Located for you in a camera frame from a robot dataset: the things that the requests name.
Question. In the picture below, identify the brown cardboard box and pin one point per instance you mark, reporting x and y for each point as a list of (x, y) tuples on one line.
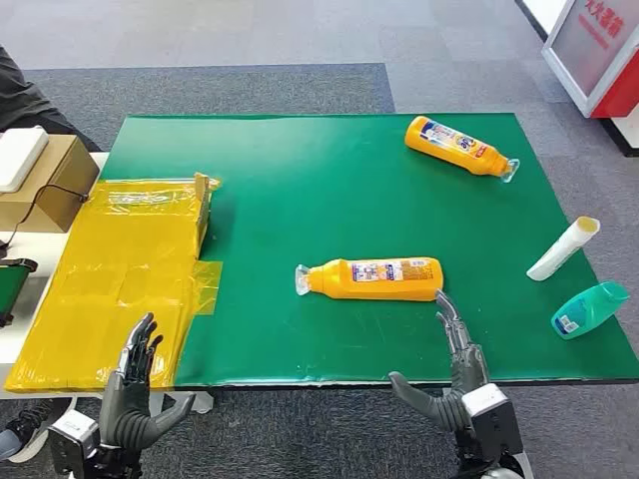
[(50, 182)]

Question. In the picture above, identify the person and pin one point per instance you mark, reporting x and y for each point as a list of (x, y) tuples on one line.
[(30, 99)]

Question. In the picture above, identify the white tube with yellow end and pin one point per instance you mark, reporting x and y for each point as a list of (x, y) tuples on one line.
[(563, 248)]

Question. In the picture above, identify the green bin with black rim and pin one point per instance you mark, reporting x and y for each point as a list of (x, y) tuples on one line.
[(12, 284)]

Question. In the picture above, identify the teal plastic bottle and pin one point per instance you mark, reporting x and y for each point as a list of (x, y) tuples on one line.
[(589, 310)]

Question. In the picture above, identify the green table mat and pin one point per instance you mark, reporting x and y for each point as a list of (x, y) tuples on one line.
[(359, 225)]

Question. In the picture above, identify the white flat device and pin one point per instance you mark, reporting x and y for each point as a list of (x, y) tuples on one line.
[(17, 155)]

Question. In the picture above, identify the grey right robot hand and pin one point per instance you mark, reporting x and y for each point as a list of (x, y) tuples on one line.
[(461, 380)]

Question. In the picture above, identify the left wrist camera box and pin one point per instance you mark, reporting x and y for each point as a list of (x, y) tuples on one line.
[(75, 439)]

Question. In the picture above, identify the yellow taped cardboard box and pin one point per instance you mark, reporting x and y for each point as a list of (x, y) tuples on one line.
[(115, 278)]

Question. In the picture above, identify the orange bottle with clear cap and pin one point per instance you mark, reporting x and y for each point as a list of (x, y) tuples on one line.
[(375, 279), (457, 147)]

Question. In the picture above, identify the black and white shoe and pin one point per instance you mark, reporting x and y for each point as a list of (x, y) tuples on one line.
[(25, 430)]

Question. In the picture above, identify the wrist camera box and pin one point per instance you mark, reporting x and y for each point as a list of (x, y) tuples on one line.
[(75, 439), (494, 420)]

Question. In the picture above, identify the white and red sign cabinet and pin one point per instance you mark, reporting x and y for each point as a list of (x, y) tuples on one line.
[(594, 56)]

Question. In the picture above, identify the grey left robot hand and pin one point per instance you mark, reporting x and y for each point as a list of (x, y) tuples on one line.
[(127, 410)]

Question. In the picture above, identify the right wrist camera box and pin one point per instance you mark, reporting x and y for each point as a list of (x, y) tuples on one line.
[(494, 420)]

